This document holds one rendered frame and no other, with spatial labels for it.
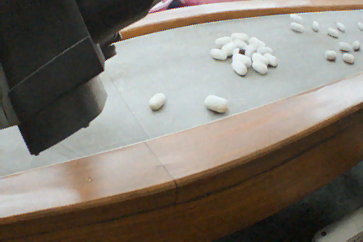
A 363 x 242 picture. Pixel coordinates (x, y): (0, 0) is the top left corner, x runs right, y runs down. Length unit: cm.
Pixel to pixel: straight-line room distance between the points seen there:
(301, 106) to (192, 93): 19
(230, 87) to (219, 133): 16
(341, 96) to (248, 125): 22
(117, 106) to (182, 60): 17
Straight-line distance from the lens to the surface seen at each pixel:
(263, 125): 77
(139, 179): 67
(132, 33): 103
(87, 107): 18
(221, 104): 82
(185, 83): 90
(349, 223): 104
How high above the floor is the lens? 122
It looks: 35 degrees down
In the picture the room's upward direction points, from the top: 2 degrees clockwise
